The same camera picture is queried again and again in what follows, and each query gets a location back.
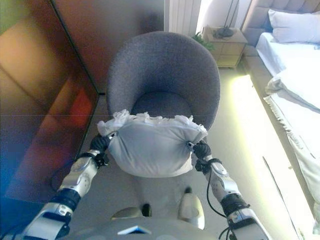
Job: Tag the dark wooden cabinet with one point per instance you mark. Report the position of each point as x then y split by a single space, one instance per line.
37 100

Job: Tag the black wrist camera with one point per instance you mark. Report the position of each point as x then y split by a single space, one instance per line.
102 160
202 166

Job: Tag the silver left robot leg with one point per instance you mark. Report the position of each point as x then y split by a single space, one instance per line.
127 212

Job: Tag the white bed pillow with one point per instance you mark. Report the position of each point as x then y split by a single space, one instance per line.
295 27

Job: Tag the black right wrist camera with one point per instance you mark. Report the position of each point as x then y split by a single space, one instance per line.
202 166

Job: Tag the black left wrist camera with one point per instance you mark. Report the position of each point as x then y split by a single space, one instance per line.
102 160

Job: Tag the light wooden nightstand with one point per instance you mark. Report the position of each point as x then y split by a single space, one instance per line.
230 50

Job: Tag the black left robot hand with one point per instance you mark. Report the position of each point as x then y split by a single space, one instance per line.
98 144

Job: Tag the beige upholstered headboard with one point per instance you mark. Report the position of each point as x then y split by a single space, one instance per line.
255 20

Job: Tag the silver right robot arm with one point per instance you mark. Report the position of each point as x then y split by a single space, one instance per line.
225 182

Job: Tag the white fringed cushion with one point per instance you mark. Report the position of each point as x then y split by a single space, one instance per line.
150 150

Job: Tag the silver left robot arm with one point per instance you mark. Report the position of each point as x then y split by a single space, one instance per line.
77 175

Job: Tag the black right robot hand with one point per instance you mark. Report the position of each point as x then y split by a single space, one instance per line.
202 150

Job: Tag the grey fabric armchair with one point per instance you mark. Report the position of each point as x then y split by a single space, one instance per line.
162 70

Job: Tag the green potted plant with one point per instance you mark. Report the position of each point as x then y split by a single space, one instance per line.
203 42

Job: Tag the bed with white duvet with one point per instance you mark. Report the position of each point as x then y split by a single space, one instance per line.
300 75

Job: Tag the grey robot torso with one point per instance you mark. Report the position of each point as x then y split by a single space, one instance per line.
112 230

